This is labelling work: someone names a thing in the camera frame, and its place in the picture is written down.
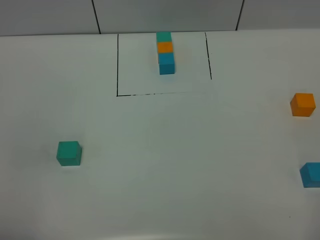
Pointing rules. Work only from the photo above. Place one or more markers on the blue template block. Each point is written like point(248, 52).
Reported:
point(166, 62)

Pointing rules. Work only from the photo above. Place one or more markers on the orange template block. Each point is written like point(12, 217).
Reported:
point(164, 47)

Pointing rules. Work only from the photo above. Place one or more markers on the green template block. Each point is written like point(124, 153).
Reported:
point(164, 36)

